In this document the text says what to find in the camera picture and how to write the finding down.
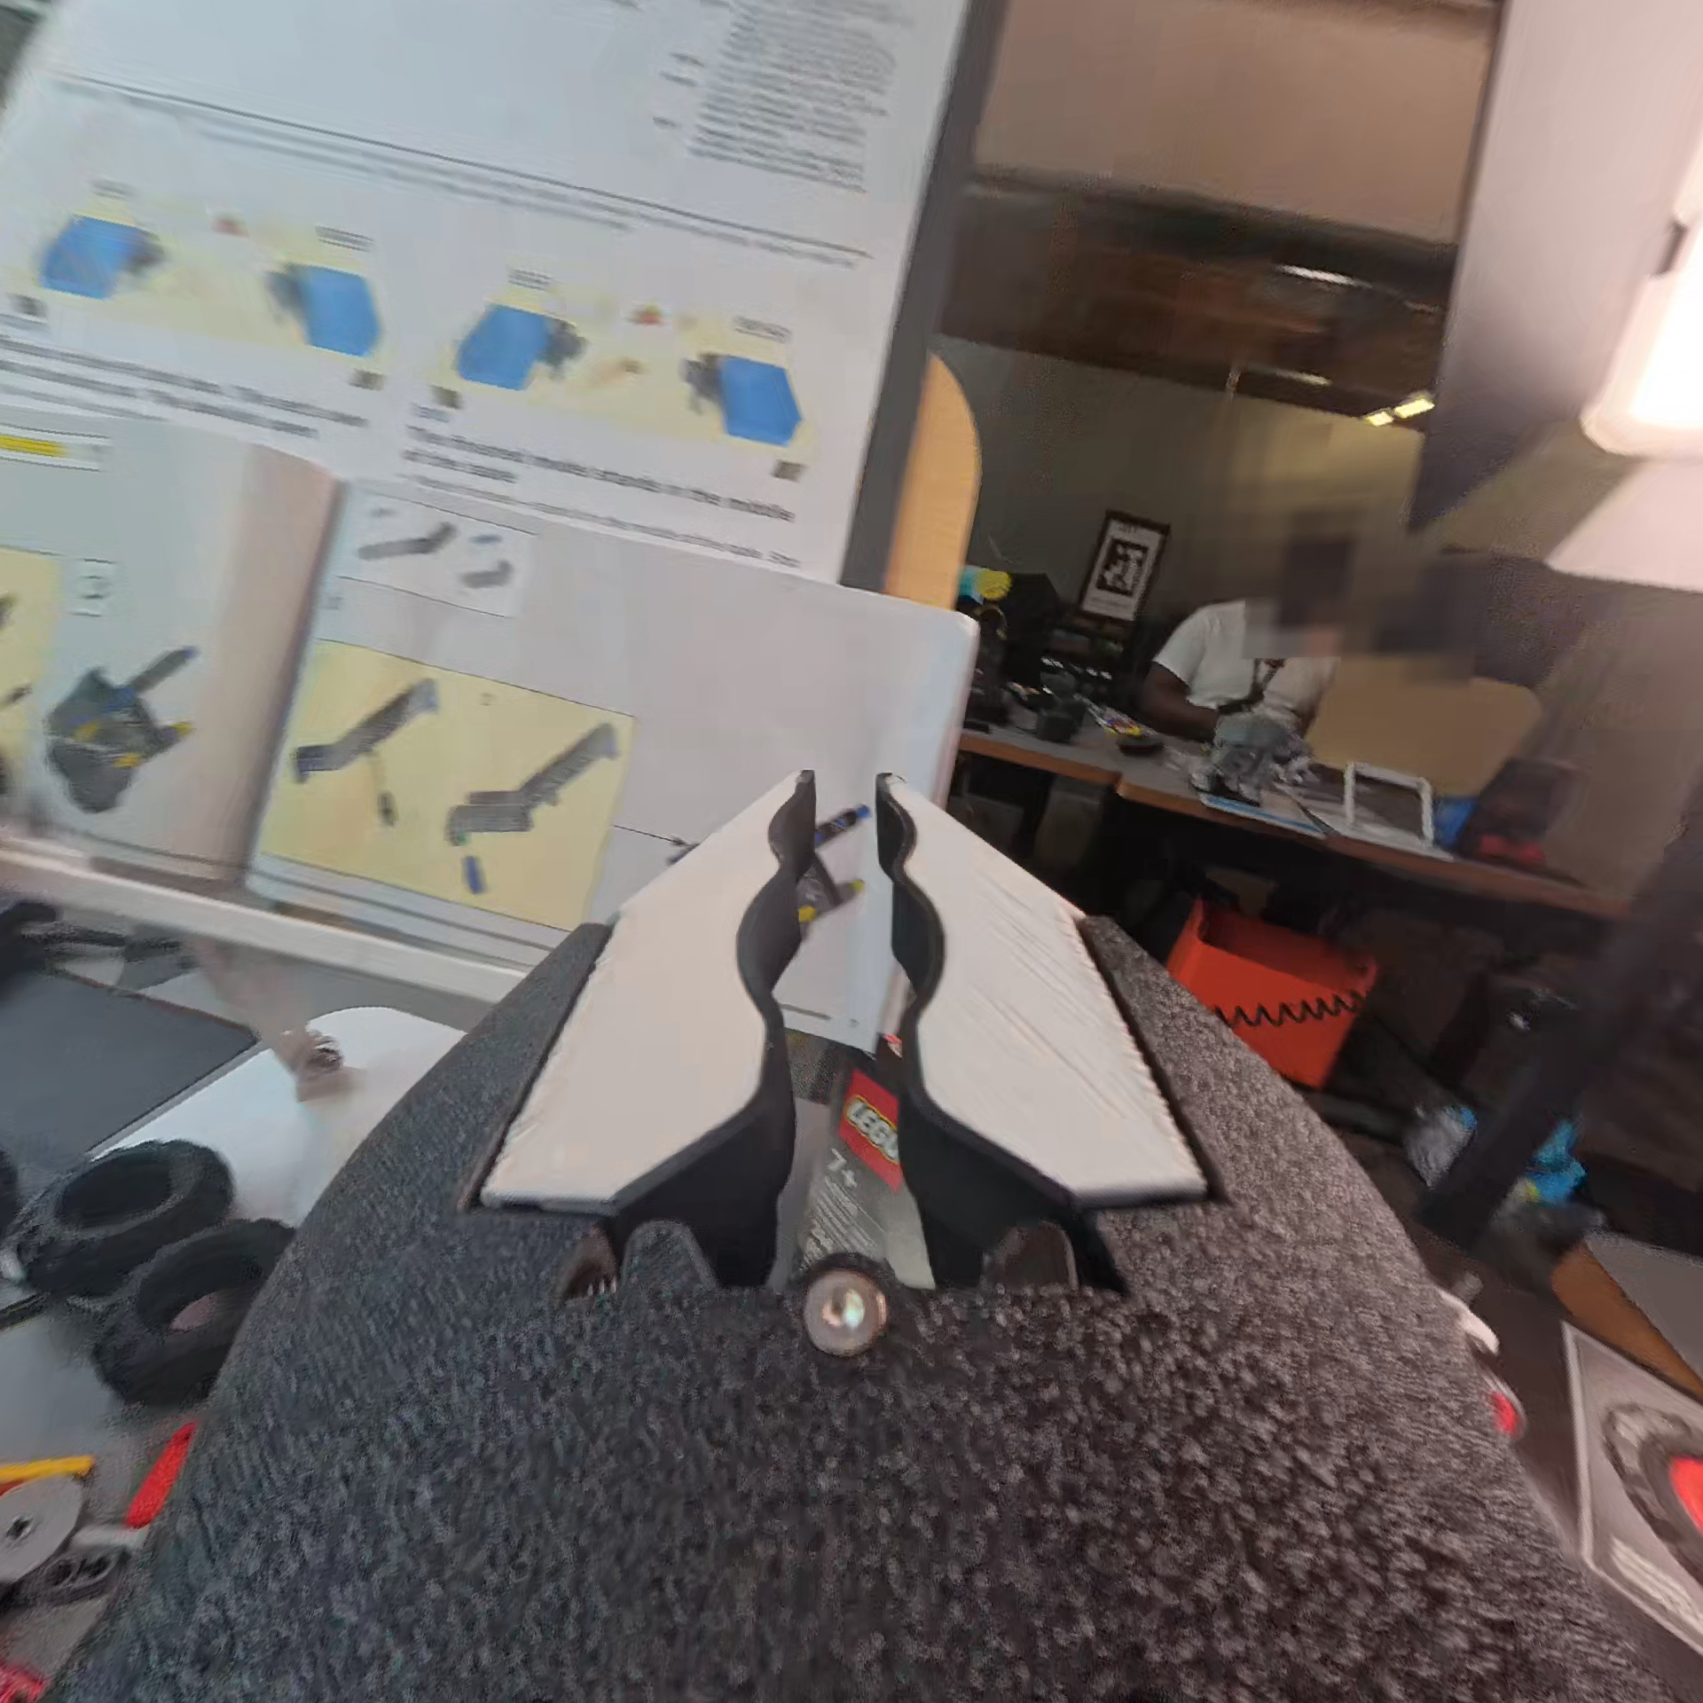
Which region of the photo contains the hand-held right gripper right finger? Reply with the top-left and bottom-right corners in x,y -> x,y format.
874,772 -> 1210,1288

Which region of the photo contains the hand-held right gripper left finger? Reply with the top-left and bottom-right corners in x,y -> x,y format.
479,769 -> 818,1288

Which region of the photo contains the toy instruction booklet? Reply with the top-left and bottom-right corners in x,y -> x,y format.
0,425 -> 982,1055

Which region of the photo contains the background office desk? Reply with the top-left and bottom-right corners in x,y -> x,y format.
956,717 -> 1637,923

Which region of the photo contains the printed task instruction sheet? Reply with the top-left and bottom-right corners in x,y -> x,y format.
0,0 -> 973,587

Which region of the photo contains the toy set box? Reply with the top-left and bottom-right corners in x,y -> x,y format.
794,1030 -> 936,1290

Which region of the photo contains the orange crate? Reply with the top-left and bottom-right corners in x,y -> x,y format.
1169,898 -> 1381,1091

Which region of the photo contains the white book stand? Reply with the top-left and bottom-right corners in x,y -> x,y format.
0,844 -> 568,1232

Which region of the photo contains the black white marker sign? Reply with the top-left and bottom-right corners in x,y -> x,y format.
1079,509 -> 1172,622

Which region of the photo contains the cardboard box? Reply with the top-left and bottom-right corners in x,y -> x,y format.
1310,663 -> 1545,800

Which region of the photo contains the wooden display board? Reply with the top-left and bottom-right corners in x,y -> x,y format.
884,353 -> 982,605

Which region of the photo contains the black toy tyre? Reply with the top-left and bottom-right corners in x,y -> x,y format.
93,1216 -> 294,1408
15,1141 -> 239,1300

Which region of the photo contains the pile of red white pieces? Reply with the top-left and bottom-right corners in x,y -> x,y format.
0,1417 -> 200,1703

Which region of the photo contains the printed sheet wheel picture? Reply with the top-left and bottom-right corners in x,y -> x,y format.
1549,1231 -> 1703,1640

